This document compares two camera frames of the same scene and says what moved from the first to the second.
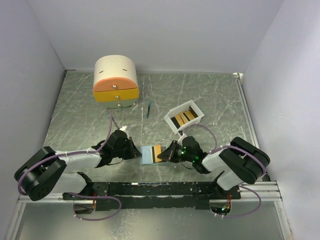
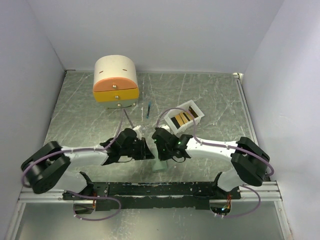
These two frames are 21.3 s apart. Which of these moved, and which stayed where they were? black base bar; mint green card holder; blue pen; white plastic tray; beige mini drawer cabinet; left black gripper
Moved: left black gripper; mint green card holder
Stayed: beige mini drawer cabinet; white plastic tray; blue pen; black base bar
